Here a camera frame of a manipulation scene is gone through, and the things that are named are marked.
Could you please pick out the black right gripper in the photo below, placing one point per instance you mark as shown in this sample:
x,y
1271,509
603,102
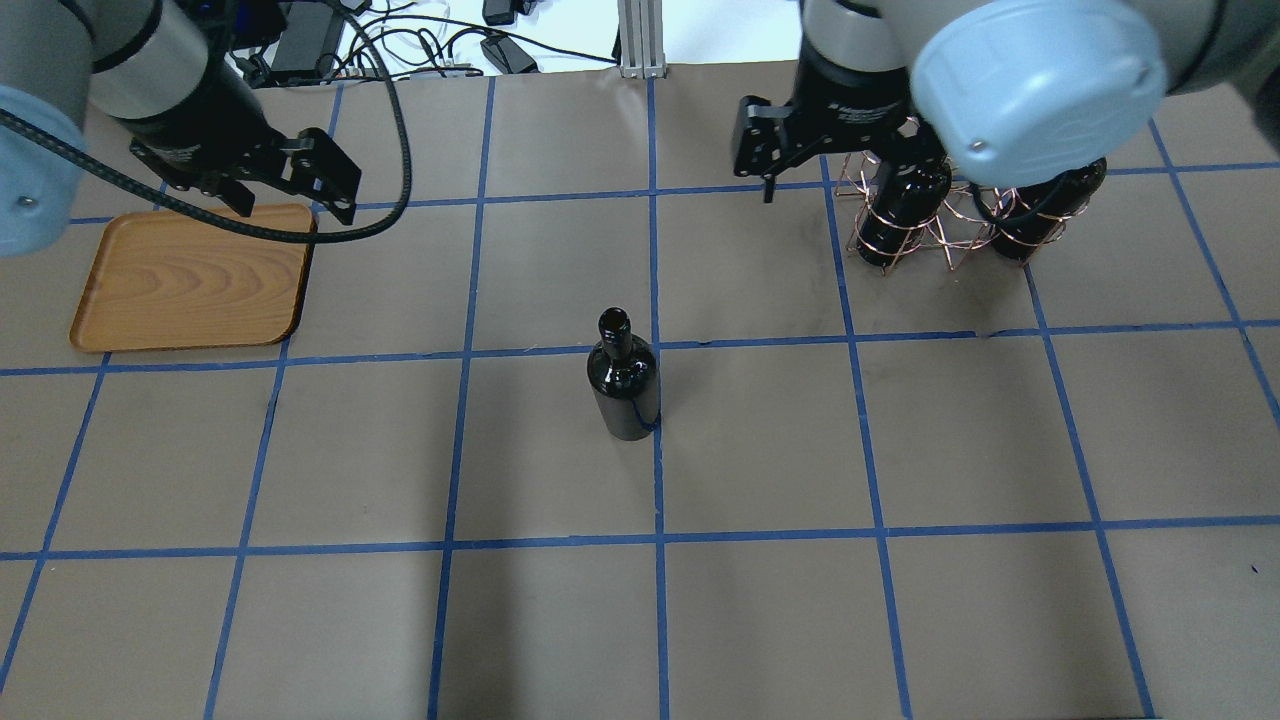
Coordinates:
x,y
848,88

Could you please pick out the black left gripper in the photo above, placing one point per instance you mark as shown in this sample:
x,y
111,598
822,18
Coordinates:
x,y
203,118

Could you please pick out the dark wine bottle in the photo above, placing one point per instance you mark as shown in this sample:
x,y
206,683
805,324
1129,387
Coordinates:
x,y
912,179
1032,215
624,375

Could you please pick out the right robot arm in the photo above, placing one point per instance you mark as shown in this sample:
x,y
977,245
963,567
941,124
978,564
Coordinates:
x,y
1013,93

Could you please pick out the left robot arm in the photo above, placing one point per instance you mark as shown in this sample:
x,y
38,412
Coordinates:
x,y
160,69

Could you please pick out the wooden tray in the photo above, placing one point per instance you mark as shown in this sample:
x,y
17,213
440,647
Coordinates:
x,y
164,282

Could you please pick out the black power adapter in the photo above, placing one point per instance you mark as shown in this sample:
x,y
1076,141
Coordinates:
x,y
307,48

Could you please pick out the small black power brick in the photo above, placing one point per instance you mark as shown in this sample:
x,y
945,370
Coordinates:
x,y
507,57

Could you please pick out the aluminium frame post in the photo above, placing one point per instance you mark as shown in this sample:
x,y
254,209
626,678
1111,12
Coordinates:
x,y
641,40

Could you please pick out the copper wire bottle basket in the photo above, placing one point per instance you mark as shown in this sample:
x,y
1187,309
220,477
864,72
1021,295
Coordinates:
x,y
961,229

